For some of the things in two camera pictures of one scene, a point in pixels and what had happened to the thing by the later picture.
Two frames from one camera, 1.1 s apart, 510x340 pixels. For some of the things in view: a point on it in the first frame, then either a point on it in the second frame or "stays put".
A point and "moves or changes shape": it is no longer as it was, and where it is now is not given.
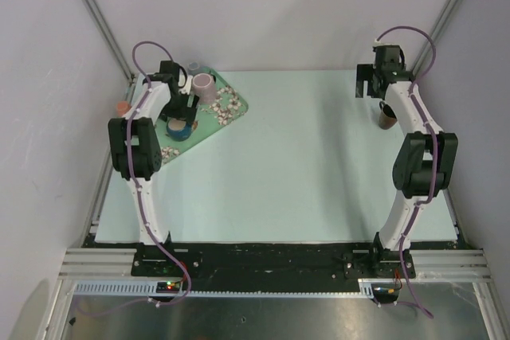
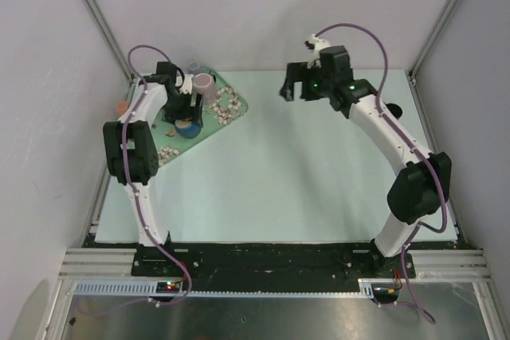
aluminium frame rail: (97, 262) stays put
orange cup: (122, 107) stays put
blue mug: (178, 130) moves or changes shape
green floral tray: (228, 106) stays put
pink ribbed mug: (205, 86) stays put
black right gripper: (365, 72) to (298, 72)
